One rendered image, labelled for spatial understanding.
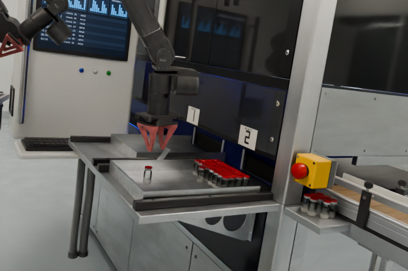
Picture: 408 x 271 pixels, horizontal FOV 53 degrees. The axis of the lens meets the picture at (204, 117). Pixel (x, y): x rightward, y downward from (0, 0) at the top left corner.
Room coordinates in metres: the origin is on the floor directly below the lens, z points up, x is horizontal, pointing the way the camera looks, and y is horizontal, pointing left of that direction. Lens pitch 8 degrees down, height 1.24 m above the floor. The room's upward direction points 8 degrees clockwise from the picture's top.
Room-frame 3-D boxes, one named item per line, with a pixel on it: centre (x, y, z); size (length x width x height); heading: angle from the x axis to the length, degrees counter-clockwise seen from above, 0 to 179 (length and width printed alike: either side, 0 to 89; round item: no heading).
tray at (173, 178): (1.10, 0.03, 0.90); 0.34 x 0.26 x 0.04; 121
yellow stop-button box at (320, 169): (1.01, -0.29, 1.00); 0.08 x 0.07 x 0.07; 122
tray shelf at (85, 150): (1.27, 0.09, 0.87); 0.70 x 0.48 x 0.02; 32
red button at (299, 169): (0.98, -0.25, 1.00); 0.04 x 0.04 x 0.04; 32
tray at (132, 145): (1.45, 0.12, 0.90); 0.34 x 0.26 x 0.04; 122
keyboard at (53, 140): (1.63, 0.50, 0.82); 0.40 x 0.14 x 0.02; 122
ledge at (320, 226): (1.02, -0.34, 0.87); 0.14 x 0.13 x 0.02; 122
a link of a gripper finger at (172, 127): (1.07, 0.11, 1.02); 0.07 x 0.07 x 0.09; 46
